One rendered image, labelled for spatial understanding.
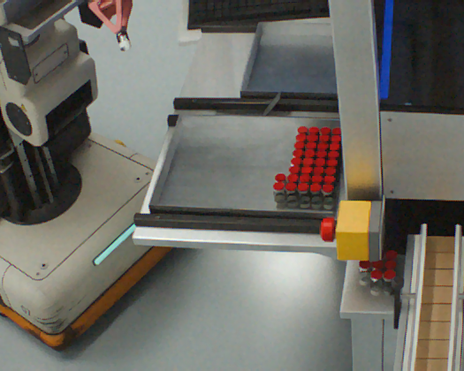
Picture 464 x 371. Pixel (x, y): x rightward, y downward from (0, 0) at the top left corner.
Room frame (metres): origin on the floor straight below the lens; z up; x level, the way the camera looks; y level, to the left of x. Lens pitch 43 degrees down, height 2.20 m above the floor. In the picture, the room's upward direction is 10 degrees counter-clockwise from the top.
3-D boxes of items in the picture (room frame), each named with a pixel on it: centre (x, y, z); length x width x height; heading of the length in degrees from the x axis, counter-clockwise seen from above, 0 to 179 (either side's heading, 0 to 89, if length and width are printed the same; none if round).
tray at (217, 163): (1.45, -0.04, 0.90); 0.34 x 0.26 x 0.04; 73
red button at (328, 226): (1.16, -0.15, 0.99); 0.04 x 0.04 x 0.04; 73
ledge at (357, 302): (1.12, -0.23, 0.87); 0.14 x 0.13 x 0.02; 73
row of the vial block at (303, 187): (1.42, -0.15, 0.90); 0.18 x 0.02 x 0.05; 163
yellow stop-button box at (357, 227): (1.15, -0.19, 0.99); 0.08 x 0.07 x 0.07; 73
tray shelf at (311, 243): (1.60, -0.13, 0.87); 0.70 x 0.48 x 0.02; 163
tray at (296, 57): (1.75, -0.25, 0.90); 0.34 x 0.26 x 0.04; 73
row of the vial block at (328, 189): (1.41, -0.19, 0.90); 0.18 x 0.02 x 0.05; 163
